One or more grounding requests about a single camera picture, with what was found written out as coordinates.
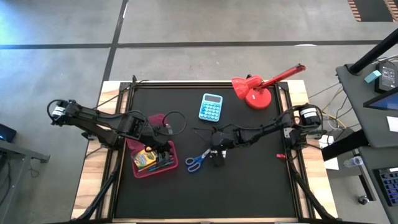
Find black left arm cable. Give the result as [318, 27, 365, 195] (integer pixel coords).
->
[162, 111, 187, 137]

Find pink plastic pencil case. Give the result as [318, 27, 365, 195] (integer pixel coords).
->
[126, 113, 180, 179]

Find dark device with blue light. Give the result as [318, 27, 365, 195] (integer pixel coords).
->
[0, 123, 17, 143]

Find red desk lamp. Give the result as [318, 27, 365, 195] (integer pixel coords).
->
[231, 63, 307, 110]

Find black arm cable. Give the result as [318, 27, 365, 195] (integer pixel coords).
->
[192, 126, 218, 141]
[162, 111, 187, 137]

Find small teal box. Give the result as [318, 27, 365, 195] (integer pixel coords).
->
[363, 70, 382, 84]

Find clear water bottle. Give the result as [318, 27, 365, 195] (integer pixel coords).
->
[343, 155, 364, 169]

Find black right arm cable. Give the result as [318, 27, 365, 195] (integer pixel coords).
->
[192, 126, 218, 141]

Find blue-handled scissors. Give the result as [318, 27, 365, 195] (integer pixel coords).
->
[185, 148, 211, 174]

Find orange striped floor mat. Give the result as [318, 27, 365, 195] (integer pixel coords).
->
[347, 0, 398, 22]

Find black aluminium rig frame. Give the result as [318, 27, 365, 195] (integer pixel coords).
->
[71, 74, 340, 224]

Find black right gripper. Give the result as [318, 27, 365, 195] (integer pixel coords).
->
[208, 130, 239, 167]

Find black screen with blue display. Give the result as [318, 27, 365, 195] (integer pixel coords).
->
[363, 90, 398, 111]

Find black round pole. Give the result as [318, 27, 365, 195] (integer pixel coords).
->
[348, 27, 398, 75]

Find grey side desk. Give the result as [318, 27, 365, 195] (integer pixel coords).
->
[335, 54, 398, 149]

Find black table mat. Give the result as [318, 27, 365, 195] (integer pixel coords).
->
[113, 84, 297, 219]

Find small white box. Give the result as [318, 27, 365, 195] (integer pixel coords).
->
[318, 134, 335, 149]

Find yellow floor cable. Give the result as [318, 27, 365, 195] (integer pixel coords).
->
[322, 88, 348, 130]

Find yellow crayon box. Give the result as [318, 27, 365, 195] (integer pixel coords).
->
[132, 149, 158, 170]

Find black power adapter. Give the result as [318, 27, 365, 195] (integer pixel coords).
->
[374, 60, 397, 94]

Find white paper sheet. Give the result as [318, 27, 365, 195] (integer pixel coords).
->
[386, 115, 398, 133]

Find teal calculator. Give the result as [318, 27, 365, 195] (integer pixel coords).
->
[198, 92, 224, 123]

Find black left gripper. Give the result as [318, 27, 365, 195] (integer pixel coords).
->
[144, 123, 172, 167]

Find backlit keyboard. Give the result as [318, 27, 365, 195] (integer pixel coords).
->
[377, 167, 398, 206]

